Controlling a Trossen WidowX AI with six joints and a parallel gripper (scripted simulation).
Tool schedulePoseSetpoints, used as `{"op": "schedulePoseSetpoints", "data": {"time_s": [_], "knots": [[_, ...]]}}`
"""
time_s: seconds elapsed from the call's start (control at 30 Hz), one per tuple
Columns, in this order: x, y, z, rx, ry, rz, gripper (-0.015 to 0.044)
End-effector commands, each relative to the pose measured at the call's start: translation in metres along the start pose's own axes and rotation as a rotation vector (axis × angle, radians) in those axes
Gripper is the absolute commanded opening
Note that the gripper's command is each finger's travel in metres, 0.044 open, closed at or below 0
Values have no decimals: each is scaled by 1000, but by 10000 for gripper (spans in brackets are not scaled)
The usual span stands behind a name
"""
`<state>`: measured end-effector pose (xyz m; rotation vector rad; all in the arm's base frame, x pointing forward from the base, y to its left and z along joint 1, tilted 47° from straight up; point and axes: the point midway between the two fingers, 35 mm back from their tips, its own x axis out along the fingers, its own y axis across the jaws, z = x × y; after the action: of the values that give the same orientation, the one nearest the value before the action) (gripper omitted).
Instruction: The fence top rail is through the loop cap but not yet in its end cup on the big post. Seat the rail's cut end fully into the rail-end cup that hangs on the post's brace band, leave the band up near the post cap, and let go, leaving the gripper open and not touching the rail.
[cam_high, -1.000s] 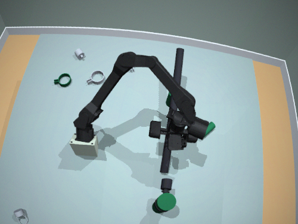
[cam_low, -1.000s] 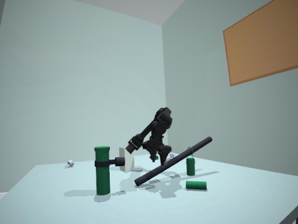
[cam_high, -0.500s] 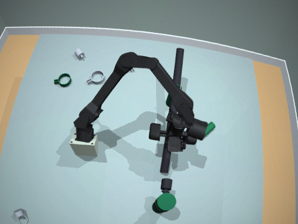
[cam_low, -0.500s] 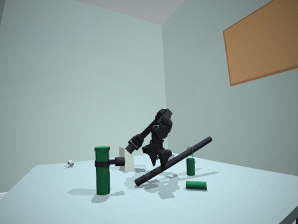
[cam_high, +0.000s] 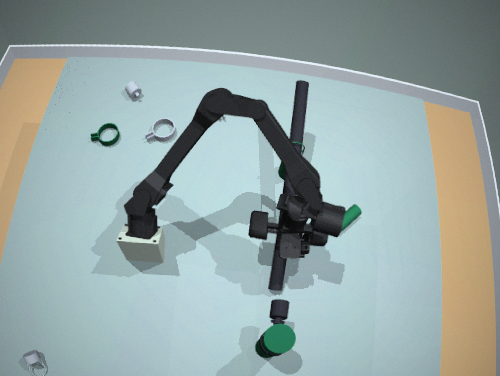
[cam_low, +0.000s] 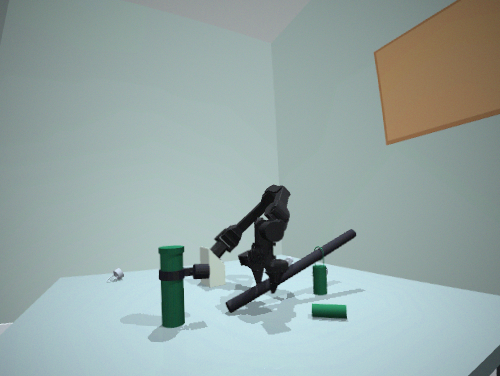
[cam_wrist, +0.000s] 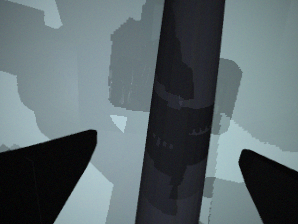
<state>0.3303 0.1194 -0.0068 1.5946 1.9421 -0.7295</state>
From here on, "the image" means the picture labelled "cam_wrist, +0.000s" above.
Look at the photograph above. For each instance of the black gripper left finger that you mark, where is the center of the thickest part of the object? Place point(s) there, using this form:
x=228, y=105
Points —
x=36, y=181

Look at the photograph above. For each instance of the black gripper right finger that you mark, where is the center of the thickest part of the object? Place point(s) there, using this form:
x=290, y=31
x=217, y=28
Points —
x=273, y=187

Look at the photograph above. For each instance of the dark grey cylinder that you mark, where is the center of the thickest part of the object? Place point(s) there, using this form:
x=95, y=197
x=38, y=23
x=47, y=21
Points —
x=181, y=111

